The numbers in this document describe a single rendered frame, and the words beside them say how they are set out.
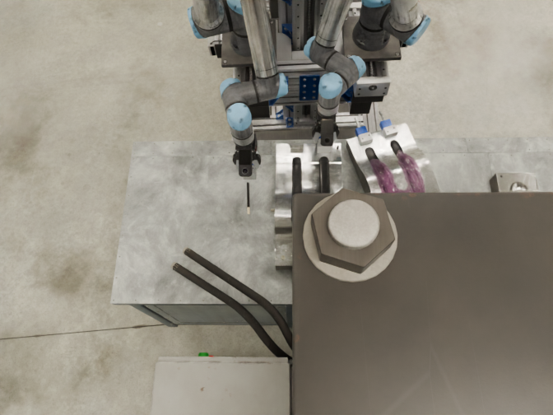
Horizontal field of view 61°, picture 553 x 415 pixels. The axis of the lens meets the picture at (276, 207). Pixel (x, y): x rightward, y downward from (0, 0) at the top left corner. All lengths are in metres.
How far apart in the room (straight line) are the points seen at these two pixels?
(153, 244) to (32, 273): 1.23
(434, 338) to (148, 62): 3.08
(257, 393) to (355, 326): 0.56
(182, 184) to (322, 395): 1.54
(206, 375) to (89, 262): 1.89
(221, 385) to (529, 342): 0.68
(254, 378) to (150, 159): 1.24
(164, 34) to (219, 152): 1.70
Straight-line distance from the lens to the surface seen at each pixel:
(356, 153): 1.95
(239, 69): 2.01
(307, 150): 1.90
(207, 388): 1.10
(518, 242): 0.63
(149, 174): 2.05
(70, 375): 2.82
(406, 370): 0.56
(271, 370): 1.09
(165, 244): 1.91
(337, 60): 1.67
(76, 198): 3.08
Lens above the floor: 2.55
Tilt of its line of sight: 68 degrees down
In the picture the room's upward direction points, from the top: 6 degrees counter-clockwise
